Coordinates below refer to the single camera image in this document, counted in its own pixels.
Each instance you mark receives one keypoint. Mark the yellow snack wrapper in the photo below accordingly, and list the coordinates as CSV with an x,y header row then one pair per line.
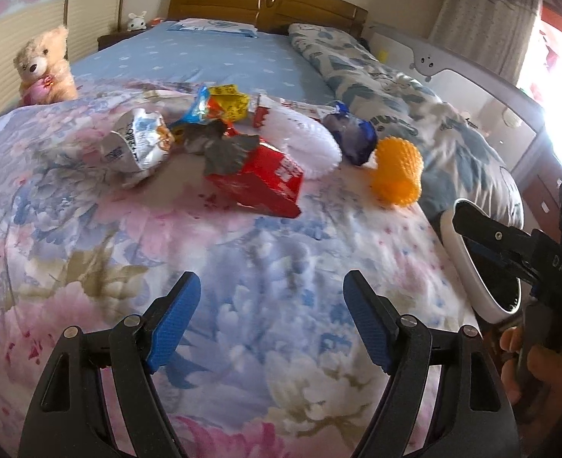
x,y
228,102

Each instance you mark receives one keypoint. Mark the small red toy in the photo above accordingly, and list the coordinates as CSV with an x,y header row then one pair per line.
x,y
157,22

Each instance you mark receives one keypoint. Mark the floral blanket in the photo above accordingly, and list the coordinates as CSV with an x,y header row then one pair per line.
x,y
262,257

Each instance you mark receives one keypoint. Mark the wooden headboard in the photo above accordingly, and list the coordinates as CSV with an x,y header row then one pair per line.
x,y
223,0

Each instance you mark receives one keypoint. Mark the blue and white pillow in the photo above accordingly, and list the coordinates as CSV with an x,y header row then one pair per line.
x,y
214,26

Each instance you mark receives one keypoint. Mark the white and grey bed rail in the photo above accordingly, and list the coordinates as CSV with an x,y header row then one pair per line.
x,y
476,86

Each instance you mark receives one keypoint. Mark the patterned grey curtain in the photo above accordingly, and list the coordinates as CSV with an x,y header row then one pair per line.
x,y
486,14

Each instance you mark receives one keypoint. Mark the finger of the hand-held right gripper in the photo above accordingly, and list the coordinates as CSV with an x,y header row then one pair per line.
x,y
495,236
510,263

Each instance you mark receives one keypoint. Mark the small yellow toy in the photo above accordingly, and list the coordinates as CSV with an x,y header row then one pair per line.
x,y
382,54

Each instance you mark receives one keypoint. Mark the crumpled grey paper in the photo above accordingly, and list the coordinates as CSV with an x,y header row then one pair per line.
x,y
223,152

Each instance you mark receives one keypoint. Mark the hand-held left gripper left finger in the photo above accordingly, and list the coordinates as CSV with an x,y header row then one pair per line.
x,y
176,324

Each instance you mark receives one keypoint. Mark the white bunny plush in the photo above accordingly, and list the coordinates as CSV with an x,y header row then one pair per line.
x,y
137,21

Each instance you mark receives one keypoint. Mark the blue plastic wrapper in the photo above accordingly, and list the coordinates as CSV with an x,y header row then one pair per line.
x,y
352,138

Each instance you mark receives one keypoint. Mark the light blue bedsheet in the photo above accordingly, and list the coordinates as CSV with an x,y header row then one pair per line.
x,y
214,62

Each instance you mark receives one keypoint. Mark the leaf print folded quilt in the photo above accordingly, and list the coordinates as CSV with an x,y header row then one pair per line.
x,y
381,81

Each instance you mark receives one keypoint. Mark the small red and white carton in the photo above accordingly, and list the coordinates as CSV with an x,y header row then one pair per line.
x,y
262,117

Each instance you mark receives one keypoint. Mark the white foam fruit net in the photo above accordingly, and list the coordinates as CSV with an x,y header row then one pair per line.
x,y
305,138

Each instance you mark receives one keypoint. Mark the white trash bin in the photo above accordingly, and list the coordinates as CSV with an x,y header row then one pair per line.
x,y
457,257

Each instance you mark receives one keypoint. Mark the cream sliding door wardrobe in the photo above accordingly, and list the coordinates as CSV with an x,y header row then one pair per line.
x,y
23,9

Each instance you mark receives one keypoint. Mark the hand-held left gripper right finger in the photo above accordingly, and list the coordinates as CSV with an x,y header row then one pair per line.
x,y
367,324

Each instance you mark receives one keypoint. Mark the orange foam fruit net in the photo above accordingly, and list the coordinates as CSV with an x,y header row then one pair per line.
x,y
398,171

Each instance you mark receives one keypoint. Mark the person's right hand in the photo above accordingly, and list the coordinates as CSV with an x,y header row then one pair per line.
x,y
553,377

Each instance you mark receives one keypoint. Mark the dark wooden nightstand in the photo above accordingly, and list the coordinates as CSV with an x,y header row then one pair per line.
x,y
111,38

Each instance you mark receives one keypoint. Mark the red and white paper box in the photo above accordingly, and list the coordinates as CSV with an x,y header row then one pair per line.
x,y
262,181

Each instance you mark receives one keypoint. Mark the blue and orange snack wrapper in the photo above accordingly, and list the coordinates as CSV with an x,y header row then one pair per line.
x,y
200,105

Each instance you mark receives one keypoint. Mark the beige teddy bear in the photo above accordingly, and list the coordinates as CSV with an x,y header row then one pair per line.
x,y
47,57

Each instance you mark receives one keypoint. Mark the crumpled silver snack wrapper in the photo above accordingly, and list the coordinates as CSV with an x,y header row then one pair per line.
x,y
133,143

